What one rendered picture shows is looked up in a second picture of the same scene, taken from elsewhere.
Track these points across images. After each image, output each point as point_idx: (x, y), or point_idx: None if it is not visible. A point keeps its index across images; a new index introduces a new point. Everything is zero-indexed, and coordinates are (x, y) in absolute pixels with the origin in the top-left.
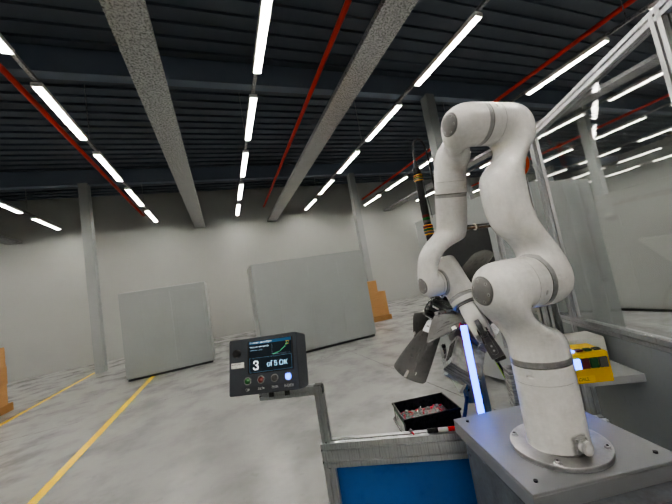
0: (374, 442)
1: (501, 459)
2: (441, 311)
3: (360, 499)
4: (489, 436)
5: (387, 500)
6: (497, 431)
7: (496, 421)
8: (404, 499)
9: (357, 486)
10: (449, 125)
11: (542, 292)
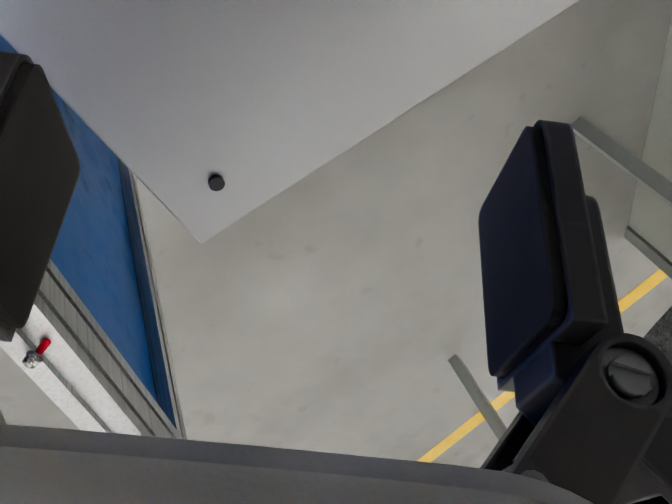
0: (130, 414)
1: (526, 14)
2: None
3: (130, 332)
4: (354, 69)
5: (96, 279)
6: (304, 33)
7: (188, 40)
8: (72, 245)
9: (134, 358)
10: None
11: None
